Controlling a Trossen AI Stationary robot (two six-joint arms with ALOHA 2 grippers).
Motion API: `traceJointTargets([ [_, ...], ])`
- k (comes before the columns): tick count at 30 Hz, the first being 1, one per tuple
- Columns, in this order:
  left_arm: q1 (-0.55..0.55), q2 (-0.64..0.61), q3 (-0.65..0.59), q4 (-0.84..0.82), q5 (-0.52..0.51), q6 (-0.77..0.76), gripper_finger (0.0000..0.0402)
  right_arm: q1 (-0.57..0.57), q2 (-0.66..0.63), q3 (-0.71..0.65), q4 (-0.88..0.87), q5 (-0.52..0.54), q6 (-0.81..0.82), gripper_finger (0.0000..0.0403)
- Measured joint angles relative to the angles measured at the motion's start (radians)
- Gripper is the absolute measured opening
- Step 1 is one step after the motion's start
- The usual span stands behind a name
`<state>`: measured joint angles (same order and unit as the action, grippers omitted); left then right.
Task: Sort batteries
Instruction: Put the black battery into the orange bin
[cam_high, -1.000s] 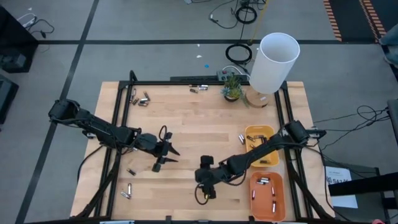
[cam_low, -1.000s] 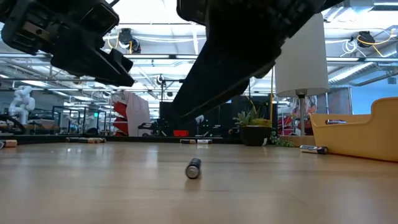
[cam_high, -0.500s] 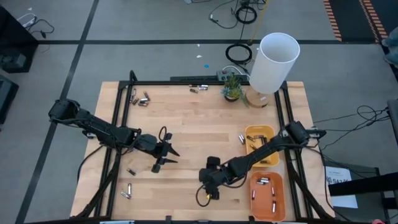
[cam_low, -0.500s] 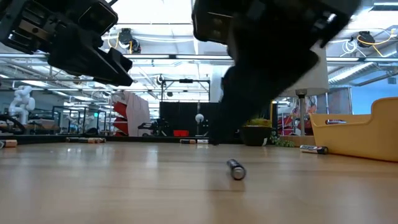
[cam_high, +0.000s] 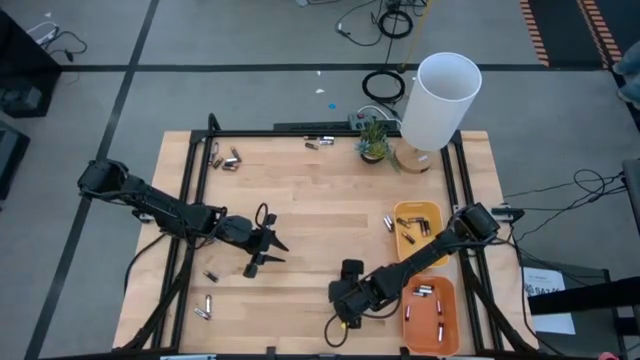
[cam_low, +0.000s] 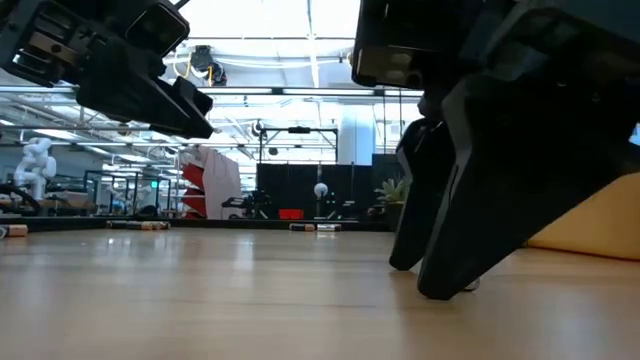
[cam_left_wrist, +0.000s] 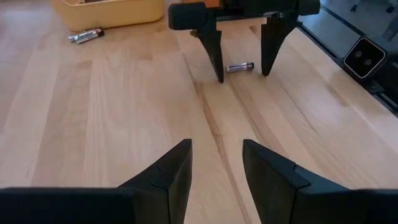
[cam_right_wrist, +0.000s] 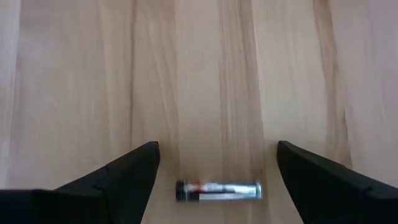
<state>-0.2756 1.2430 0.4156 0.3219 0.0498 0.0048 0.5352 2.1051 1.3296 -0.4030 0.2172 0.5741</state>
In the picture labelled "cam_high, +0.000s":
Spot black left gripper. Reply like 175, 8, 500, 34
215, 212, 291, 280

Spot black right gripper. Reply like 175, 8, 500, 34
326, 258, 374, 330

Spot orange plastic bin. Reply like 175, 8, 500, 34
401, 275, 461, 357

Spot yellow plastic bin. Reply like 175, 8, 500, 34
393, 200, 450, 269

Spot long black bar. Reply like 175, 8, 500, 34
272, 120, 351, 133

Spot potted succulent plant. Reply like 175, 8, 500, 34
353, 118, 402, 174

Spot grey power strip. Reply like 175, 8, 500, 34
347, 112, 382, 131

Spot white printed paper sheet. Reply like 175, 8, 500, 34
521, 265, 578, 336

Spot white cylindrical table lamp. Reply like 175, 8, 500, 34
393, 51, 485, 175

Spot black beam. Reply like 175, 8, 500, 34
527, 285, 640, 318

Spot grey side table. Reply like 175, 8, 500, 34
518, 252, 629, 360

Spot black equipment box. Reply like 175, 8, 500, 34
0, 118, 32, 202

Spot black cabinet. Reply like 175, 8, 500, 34
0, 8, 64, 120

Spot black floor mat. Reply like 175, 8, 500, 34
522, 0, 640, 70

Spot person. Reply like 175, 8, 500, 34
611, 40, 640, 110

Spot white cable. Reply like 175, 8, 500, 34
356, 103, 400, 122

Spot black cable coil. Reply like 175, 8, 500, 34
361, 69, 407, 105
376, 8, 416, 40

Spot black cable with plug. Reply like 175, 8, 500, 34
334, 0, 385, 48

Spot black floor cables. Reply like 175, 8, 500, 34
501, 167, 630, 244

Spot yellow cable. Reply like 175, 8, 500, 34
398, 0, 432, 72

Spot white adapter with cable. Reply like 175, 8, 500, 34
25, 18, 89, 65

